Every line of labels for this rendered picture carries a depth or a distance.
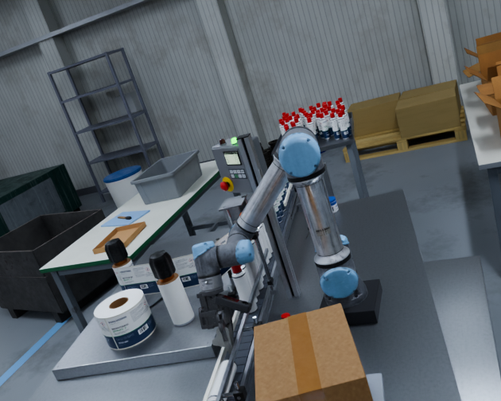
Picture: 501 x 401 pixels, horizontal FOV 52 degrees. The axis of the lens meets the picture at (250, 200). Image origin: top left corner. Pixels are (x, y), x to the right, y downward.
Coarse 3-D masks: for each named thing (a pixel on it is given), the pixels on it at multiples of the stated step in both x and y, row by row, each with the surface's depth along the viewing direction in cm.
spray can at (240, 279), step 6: (234, 270) 184; (240, 270) 185; (234, 276) 185; (240, 276) 184; (246, 276) 186; (240, 282) 185; (246, 282) 186; (240, 288) 185; (246, 288) 186; (240, 294) 187; (246, 294) 186; (246, 300) 187; (252, 306) 188; (252, 312) 189
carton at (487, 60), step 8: (480, 56) 372; (488, 56) 371; (496, 56) 369; (480, 64) 374; (488, 64) 372; (472, 72) 354; (488, 72) 340; (496, 72) 339; (488, 80) 345; (496, 112) 352
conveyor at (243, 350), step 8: (280, 224) 261; (272, 256) 229; (272, 264) 222; (264, 280) 210; (264, 288) 204; (264, 296) 198; (240, 312) 192; (256, 312) 189; (240, 320) 187; (248, 320) 185; (248, 336) 176; (240, 344) 173; (248, 344) 171; (240, 352) 168; (248, 352) 167; (240, 360) 164; (240, 368) 160; (240, 376) 157; (232, 384) 154; (232, 400) 148
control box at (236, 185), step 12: (228, 144) 188; (216, 156) 192; (240, 156) 182; (228, 168) 190; (240, 168) 185; (264, 168) 188; (228, 180) 193; (240, 180) 188; (228, 192) 198; (240, 192) 191; (252, 192) 186
